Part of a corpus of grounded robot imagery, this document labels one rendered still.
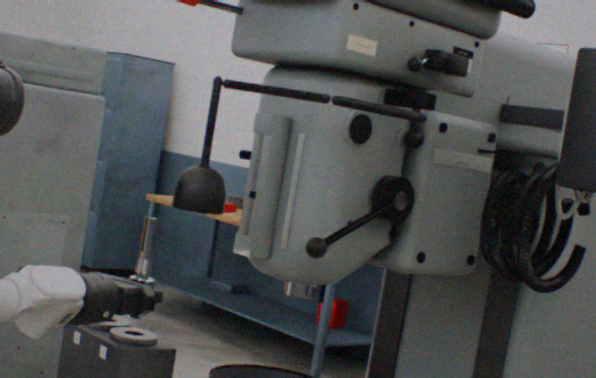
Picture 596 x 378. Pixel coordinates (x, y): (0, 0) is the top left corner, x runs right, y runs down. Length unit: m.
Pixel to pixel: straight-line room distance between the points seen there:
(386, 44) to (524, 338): 0.60
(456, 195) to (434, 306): 0.31
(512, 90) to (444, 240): 0.29
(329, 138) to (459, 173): 0.27
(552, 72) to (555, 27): 4.61
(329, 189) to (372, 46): 0.21
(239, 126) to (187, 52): 1.10
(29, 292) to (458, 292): 0.75
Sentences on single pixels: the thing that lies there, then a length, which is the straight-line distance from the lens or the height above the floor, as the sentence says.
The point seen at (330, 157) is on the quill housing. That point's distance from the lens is 1.40.
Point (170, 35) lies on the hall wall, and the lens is 9.36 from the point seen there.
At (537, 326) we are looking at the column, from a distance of 1.73.
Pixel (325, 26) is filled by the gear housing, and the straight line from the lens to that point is 1.36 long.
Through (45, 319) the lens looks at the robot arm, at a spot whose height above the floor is 1.17.
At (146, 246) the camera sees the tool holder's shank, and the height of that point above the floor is 1.28.
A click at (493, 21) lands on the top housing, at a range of 1.59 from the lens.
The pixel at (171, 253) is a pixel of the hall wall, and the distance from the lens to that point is 8.94.
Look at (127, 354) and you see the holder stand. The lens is 1.77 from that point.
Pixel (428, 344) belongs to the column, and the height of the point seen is 1.19.
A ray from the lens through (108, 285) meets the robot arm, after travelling 1.70.
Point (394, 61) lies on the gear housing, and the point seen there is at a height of 1.65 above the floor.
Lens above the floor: 1.52
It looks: 3 degrees down
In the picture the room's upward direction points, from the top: 9 degrees clockwise
